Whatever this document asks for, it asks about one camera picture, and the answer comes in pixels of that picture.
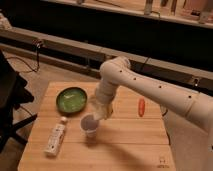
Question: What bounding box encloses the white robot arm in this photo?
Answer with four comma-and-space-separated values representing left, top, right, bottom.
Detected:
94, 56, 213, 171

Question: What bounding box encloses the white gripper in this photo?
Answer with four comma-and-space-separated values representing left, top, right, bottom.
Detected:
91, 95, 113, 119

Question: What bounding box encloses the black cable on floor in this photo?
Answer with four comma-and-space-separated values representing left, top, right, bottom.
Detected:
4, 39, 44, 74

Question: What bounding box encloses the black office chair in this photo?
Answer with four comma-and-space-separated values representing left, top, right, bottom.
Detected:
0, 50, 37, 153

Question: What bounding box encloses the white tube bottle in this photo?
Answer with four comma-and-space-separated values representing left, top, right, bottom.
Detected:
44, 117, 68, 157

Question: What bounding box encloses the orange carrot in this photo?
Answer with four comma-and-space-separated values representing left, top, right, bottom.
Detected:
138, 98, 145, 117

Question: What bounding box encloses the green plate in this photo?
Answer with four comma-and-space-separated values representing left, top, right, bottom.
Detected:
56, 87, 87, 115

